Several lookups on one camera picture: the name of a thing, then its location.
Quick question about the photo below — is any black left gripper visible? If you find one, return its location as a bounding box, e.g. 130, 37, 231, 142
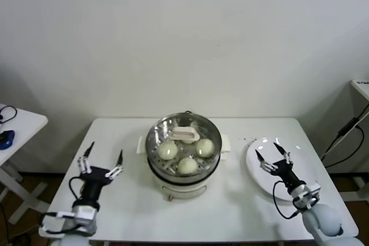
77, 141, 125, 200

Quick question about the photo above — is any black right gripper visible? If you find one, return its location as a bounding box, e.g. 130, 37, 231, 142
255, 142, 307, 192

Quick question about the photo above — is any round glass pot lid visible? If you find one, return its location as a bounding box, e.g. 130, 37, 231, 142
145, 112, 223, 176

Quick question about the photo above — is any steel perforated steamer basket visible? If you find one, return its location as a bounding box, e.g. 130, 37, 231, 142
135, 113, 233, 178

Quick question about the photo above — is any large white plate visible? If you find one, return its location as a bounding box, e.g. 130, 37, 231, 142
245, 137, 320, 202

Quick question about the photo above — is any black power adapter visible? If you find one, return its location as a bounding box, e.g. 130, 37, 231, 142
338, 116, 359, 137

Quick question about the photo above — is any small white side table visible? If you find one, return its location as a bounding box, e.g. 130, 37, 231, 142
0, 103, 48, 225

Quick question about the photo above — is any cream electric cooker base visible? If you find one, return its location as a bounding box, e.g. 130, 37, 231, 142
146, 152, 228, 203

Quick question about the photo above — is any blue object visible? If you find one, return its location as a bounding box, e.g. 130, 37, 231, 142
0, 130, 14, 150

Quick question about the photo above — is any white table with label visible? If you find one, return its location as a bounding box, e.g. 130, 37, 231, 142
351, 78, 369, 100

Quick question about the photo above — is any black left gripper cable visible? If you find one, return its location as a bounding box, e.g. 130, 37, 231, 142
68, 177, 85, 200

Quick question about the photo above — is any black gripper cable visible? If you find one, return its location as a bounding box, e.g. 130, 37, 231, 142
68, 177, 85, 200
272, 180, 302, 219

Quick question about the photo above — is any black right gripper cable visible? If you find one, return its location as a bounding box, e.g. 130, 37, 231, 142
272, 180, 302, 219

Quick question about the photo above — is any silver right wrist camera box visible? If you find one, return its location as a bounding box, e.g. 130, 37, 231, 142
291, 182, 321, 210

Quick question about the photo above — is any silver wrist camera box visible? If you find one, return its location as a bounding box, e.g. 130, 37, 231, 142
291, 182, 321, 210
39, 205, 98, 237

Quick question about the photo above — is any black hanging cable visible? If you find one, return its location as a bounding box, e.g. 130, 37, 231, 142
321, 104, 369, 169

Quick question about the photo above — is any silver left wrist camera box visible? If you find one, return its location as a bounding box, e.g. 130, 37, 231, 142
39, 205, 98, 237

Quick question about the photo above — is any thin black looped cable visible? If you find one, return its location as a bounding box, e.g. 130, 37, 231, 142
0, 105, 17, 124

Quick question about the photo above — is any black floor cable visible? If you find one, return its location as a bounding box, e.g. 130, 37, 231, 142
0, 204, 7, 240

